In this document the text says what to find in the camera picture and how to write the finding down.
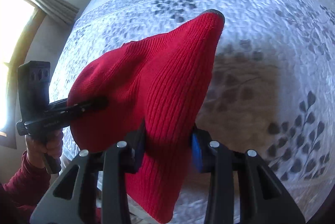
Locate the red knitted sweater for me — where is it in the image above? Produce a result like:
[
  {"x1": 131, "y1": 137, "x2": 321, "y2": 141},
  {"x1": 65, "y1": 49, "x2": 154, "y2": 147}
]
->
[{"x1": 68, "y1": 10, "x2": 225, "y2": 223}]

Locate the red sleeved left forearm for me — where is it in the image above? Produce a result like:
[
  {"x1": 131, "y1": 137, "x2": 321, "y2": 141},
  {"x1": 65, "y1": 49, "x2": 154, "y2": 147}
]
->
[{"x1": 1, "y1": 152, "x2": 50, "y2": 223}]

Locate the person left hand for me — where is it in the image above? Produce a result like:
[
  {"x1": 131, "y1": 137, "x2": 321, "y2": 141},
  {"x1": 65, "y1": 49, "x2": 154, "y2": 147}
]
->
[{"x1": 25, "y1": 129, "x2": 63, "y2": 169}]

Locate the grey window curtain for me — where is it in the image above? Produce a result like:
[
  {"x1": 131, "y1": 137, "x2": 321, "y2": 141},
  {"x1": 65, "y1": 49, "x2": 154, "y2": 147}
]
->
[{"x1": 32, "y1": 0, "x2": 79, "y2": 26}]

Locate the grey quilted bedspread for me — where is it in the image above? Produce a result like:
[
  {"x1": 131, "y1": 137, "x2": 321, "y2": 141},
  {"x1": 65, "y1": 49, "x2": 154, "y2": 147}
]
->
[{"x1": 49, "y1": 0, "x2": 334, "y2": 220}]

